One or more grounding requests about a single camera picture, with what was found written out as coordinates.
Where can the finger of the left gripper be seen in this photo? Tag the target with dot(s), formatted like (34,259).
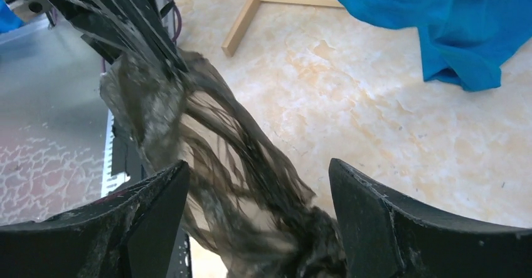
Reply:
(115,27)

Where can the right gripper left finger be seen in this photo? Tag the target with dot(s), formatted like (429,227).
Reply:
(86,241)

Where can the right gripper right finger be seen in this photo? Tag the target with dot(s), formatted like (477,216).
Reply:
(386,233)

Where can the blue t-shirt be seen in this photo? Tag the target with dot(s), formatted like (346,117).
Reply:
(463,42)

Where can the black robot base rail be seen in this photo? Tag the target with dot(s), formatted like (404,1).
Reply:
(124,176)

